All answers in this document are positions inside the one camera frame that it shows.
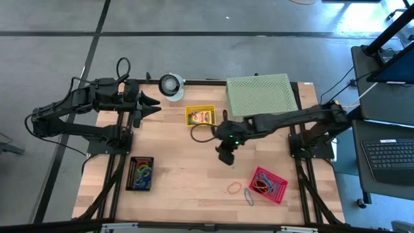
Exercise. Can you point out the silver frame bracket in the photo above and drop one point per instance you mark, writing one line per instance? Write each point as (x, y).
(119, 225)
(299, 228)

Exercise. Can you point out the black table edge bar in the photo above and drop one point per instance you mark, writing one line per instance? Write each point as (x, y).
(178, 224)

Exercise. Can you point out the dark computer monitor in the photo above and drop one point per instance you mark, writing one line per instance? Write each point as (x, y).
(398, 69)

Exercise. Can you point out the yellow plastic basket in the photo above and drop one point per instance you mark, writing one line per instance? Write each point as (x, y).
(187, 108)

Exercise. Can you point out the black plastic basket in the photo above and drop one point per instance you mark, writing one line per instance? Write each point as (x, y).
(130, 174)

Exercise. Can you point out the black side desk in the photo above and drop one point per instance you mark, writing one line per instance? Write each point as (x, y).
(365, 81)
(357, 161)

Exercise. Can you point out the grey chair base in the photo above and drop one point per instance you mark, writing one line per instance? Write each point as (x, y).
(9, 147)

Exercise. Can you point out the black monitor stand pole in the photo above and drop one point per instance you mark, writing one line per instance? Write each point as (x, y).
(391, 29)

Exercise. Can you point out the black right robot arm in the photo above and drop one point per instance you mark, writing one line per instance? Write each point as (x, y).
(291, 118)

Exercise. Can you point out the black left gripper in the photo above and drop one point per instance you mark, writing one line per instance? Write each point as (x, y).
(132, 97)

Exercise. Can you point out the black aluminium table frame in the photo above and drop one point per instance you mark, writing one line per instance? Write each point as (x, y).
(200, 83)

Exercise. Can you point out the red plastic basket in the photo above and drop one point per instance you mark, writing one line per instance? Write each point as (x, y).
(278, 198)

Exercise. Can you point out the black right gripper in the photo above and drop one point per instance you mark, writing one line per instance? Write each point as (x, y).
(234, 132)

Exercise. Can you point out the green perforated metal shelf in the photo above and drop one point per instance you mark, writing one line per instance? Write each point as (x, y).
(258, 94)

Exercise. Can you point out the black caster wheel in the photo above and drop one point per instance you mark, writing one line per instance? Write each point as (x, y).
(361, 203)

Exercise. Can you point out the black computer keyboard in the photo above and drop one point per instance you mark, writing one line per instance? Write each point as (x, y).
(388, 158)

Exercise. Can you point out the Crayola crayon box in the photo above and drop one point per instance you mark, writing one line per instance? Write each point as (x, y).
(191, 118)
(203, 117)

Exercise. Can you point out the grey box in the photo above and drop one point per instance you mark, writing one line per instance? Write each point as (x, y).
(402, 226)

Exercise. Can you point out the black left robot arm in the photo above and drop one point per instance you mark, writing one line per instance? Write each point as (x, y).
(81, 97)

